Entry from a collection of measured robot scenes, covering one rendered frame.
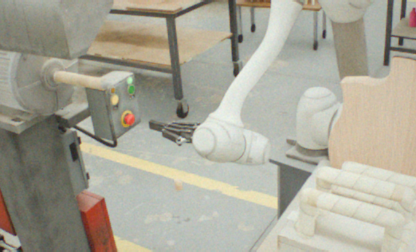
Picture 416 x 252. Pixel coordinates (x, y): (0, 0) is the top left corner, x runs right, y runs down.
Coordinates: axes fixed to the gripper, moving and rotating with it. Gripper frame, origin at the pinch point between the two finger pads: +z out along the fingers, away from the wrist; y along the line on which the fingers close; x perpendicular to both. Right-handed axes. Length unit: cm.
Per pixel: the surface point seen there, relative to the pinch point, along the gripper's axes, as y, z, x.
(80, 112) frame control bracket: -12.3, 24.2, 6.6
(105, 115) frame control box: -8.4, 15.9, 5.1
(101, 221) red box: -11, 29, -45
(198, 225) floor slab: 56, 31, -97
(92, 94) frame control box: -8.4, 20.3, 12.2
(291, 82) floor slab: 257, 63, -98
